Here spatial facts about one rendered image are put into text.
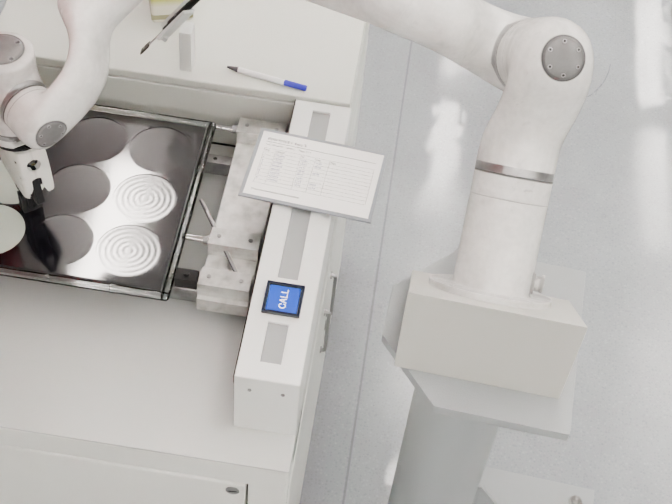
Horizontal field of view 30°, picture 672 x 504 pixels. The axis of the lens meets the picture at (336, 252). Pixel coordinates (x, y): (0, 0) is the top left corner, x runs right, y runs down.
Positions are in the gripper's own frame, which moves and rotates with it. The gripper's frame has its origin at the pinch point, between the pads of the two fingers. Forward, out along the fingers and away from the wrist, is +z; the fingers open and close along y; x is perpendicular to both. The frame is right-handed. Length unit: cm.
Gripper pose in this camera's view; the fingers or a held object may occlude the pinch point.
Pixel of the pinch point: (30, 198)
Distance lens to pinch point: 202.2
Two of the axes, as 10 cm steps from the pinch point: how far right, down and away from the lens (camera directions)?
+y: -5.5, -6.8, 4.8
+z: -0.7, 6.1, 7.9
